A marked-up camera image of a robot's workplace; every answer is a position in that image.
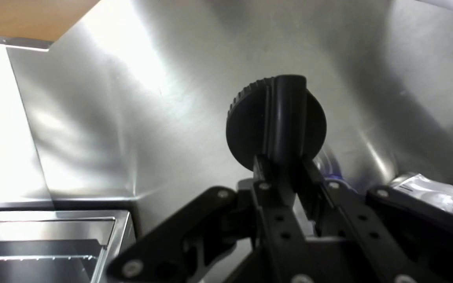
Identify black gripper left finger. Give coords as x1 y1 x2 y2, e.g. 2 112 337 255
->
108 156 318 283

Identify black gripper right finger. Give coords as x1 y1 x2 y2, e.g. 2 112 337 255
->
295 159 453 283

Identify black bottle lid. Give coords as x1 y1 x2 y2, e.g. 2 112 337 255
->
226 74 329 173

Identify clear crumpled plastic wrap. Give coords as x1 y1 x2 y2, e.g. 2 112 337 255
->
389 171 453 214

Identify steel rectangular container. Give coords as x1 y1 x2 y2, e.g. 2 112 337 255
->
0 209 136 283

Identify wooden cabinet drawer front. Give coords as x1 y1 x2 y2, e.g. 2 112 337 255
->
0 0 101 50

